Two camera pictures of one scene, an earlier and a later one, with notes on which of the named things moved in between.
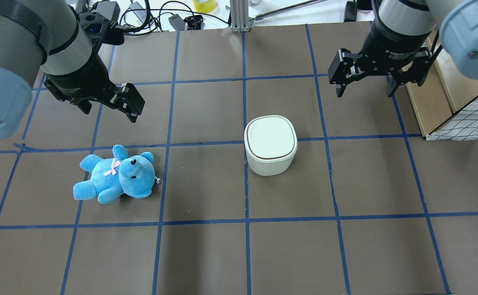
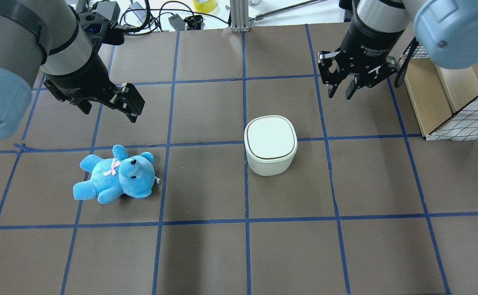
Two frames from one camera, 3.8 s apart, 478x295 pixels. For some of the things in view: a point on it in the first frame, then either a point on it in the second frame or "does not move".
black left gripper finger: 83,104 does not move
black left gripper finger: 127,99 does not move
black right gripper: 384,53 -> 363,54
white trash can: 271,144 does not move
